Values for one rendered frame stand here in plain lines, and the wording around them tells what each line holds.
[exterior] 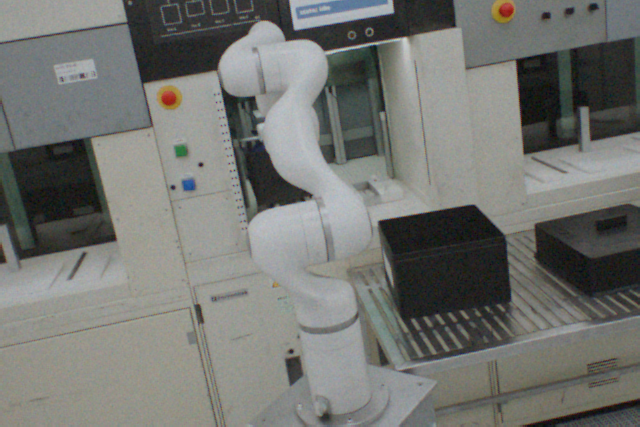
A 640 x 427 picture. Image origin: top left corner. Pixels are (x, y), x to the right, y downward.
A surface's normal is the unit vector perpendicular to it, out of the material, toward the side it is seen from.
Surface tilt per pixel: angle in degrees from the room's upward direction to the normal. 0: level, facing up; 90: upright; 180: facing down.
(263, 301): 90
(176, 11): 90
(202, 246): 90
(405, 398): 0
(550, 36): 90
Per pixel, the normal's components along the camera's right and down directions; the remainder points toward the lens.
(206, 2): 0.14, 0.24
